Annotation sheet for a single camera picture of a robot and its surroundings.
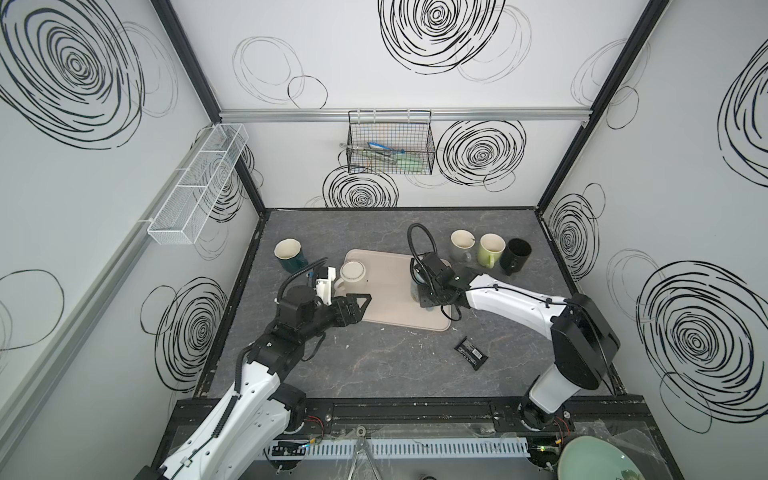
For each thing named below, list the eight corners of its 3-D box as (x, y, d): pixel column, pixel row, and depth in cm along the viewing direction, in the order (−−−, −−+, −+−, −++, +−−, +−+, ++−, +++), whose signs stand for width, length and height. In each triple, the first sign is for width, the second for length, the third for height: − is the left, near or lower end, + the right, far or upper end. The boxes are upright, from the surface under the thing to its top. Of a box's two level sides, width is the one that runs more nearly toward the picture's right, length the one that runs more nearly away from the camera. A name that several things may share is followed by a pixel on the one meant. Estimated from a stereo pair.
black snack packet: (476, 372, 83) (478, 370, 81) (453, 349, 87) (454, 347, 85) (487, 360, 85) (489, 358, 83) (464, 338, 89) (465, 336, 87)
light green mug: (466, 265, 106) (472, 247, 98) (481, 247, 111) (488, 228, 103) (486, 277, 103) (495, 260, 95) (500, 258, 108) (509, 240, 100)
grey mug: (442, 259, 106) (446, 242, 99) (452, 242, 111) (457, 225, 104) (464, 270, 103) (470, 253, 96) (474, 252, 108) (480, 235, 101)
